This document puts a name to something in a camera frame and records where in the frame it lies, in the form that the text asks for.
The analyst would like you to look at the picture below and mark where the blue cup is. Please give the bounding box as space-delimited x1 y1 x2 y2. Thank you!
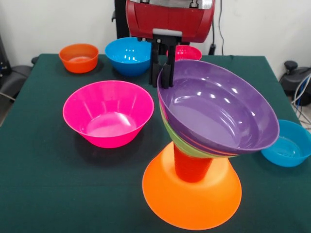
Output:
261 119 311 168

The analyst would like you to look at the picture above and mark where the orange cup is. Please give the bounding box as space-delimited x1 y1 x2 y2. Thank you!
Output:
173 142 212 183
59 43 100 74

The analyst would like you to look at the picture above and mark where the large pink bowl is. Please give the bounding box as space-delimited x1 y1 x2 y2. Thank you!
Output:
62 80 155 149

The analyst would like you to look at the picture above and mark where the black hanging cable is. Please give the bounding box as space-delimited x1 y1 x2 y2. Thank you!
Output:
208 0 225 55

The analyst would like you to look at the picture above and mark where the blue bowl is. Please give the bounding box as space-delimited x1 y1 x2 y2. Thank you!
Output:
104 37 154 78

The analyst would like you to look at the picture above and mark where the dark green tablecloth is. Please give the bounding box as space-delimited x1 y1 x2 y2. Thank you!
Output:
0 53 311 233

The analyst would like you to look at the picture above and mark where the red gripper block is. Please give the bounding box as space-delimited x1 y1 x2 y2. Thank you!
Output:
125 0 216 89

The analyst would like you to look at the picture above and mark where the small crimson bowl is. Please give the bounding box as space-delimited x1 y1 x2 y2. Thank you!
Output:
166 45 203 61

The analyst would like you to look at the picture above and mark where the large green bowl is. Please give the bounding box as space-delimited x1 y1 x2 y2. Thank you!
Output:
158 100 240 158

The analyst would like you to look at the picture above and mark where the large orange bowl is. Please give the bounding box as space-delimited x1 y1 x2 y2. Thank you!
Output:
142 142 242 231

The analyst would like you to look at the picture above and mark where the purple bowl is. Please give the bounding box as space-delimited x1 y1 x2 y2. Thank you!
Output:
156 59 280 156

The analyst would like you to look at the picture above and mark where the tangle of cables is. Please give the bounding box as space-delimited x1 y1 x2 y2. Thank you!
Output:
291 74 311 124

